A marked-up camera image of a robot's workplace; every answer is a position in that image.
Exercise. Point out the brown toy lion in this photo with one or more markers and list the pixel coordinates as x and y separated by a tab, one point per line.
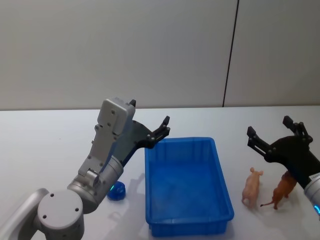
281	191

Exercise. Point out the pink toy pig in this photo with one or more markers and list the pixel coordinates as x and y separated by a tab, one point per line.
251	187

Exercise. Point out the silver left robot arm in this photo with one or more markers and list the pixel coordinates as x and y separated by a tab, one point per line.
60	212

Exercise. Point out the blue plastic bin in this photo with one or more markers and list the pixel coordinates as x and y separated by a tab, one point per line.
187	180

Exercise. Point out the small blue plastic toy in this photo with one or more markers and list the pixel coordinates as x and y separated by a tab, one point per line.
117	192

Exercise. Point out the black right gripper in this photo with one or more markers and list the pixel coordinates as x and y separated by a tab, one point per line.
292	152

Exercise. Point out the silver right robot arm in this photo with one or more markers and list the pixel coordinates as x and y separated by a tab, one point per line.
313	192

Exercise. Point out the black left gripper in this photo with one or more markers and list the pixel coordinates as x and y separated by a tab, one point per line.
136	137

